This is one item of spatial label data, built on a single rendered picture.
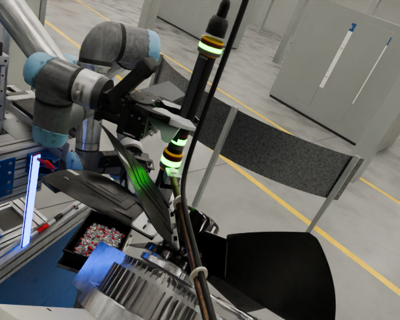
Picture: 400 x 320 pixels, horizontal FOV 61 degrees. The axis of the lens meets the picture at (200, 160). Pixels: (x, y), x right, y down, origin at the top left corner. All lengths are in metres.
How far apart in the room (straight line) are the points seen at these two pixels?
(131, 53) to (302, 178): 1.94
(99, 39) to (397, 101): 4.18
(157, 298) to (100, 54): 0.70
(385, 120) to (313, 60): 2.62
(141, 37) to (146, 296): 0.75
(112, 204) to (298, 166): 2.02
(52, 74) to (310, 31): 6.66
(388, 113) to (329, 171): 2.24
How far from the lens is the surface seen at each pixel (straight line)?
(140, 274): 0.73
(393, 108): 4.86
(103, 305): 0.70
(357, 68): 6.79
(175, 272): 0.75
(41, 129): 0.80
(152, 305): 0.71
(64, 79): 0.73
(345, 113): 6.83
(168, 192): 0.74
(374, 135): 4.93
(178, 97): 1.52
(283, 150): 2.62
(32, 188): 1.03
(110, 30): 1.09
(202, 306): 0.49
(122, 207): 0.84
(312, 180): 2.78
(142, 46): 1.11
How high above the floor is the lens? 1.72
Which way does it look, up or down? 27 degrees down
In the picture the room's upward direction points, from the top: 22 degrees clockwise
